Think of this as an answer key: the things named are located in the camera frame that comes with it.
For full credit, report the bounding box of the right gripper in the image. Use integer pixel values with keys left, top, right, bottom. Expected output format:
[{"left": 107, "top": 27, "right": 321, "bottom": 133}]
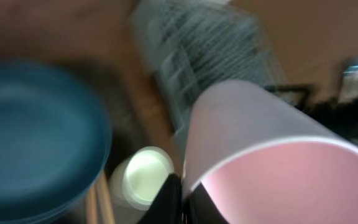
[{"left": 265, "top": 85, "right": 358, "bottom": 140}]

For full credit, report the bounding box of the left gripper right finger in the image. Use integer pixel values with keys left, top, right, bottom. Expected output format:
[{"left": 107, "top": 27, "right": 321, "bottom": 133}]
[{"left": 183, "top": 184, "right": 228, "bottom": 224}]

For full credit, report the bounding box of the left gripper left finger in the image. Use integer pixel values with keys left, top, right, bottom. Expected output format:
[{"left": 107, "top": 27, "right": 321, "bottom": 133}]
[{"left": 138, "top": 174, "right": 182, "bottom": 224}]

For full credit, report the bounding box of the white cup green inside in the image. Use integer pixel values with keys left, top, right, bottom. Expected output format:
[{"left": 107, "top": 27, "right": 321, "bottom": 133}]
[{"left": 108, "top": 146, "right": 174, "bottom": 210}]

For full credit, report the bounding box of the white cup pink inside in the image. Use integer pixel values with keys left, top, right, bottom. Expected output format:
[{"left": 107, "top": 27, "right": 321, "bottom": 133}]
[{"left": 182, "top": 80, "right": 358, "bottom": 224}]

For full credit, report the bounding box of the blue plate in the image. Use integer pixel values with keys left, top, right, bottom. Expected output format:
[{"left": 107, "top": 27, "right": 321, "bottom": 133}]
[{"left": 0, "top": 62, "right": 112, "bottom": 223}]

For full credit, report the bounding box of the grey dishwasher rack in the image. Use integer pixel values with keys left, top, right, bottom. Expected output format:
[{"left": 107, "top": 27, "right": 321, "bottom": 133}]
[{"left": 132, "top": 0, "right": 285, "bottom": 132}]

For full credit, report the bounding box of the wooden chopstick right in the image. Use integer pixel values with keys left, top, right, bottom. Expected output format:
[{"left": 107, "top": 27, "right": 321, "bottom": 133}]
[{"left": 96, "top": 170, "right": 116, "bottom": 224}]

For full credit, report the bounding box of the wooden chopstick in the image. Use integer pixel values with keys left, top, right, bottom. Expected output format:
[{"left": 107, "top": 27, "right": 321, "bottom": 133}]
[
  {"left": 85, "top": 186, "right": 98, "bottom": 224},
  {"left": 96, "top": 170, "right": 116, "bottom": 224}
]

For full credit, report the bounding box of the wooden chopstick left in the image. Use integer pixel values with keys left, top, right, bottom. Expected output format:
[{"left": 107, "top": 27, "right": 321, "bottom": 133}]
[{"left": 85, "top": 186, "right": 98, "bottom": 224}]

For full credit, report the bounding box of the brown serving tray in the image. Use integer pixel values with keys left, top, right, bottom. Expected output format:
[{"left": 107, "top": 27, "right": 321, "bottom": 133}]
[{"left": 57, "top": 60, "right": 150, "bottom": 181}]

